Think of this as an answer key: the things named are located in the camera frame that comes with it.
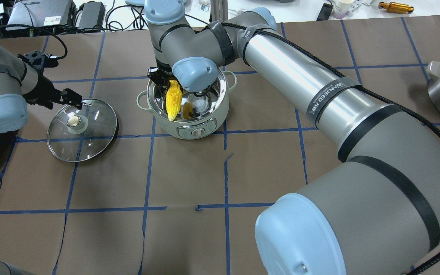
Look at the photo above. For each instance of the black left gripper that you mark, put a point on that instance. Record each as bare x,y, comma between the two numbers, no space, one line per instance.
42,90

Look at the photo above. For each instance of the white paper cup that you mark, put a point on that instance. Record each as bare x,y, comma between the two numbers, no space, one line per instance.
341,8

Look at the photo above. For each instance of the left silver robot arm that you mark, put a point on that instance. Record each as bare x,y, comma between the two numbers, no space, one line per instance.
23,83

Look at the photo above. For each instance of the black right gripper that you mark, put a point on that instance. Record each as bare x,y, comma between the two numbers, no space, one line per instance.
161,78

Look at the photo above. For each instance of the black power adapter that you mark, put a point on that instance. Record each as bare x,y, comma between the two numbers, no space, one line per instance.
90,16

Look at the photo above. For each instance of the gold metal cylinder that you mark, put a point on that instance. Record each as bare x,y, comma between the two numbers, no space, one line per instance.
396,8

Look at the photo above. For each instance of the yellow plastic corn cob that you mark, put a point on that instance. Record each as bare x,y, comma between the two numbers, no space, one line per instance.
173,99

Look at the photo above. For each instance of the glass pot lid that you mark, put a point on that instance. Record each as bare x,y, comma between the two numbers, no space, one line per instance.
76,135

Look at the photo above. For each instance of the black computer case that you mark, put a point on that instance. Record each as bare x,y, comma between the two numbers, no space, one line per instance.
43,13

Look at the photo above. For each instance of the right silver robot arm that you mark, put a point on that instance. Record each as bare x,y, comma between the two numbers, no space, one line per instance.
378,211

